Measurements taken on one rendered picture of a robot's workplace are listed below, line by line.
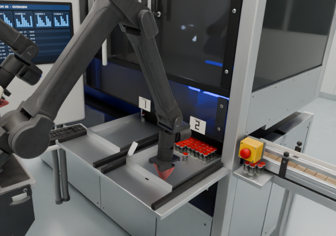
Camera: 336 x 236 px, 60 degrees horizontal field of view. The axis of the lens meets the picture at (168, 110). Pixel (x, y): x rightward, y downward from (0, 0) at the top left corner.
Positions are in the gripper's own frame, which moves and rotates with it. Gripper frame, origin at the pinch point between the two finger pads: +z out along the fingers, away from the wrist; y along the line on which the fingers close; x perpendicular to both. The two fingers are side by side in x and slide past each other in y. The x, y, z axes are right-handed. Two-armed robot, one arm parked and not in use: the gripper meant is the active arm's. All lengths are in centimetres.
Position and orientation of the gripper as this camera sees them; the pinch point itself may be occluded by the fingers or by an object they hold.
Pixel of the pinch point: (162, 180)
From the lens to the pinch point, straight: 111.2
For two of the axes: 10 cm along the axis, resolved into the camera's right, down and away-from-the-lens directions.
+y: 6.8, -1.7, 7.1
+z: -1.0, 9.4, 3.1
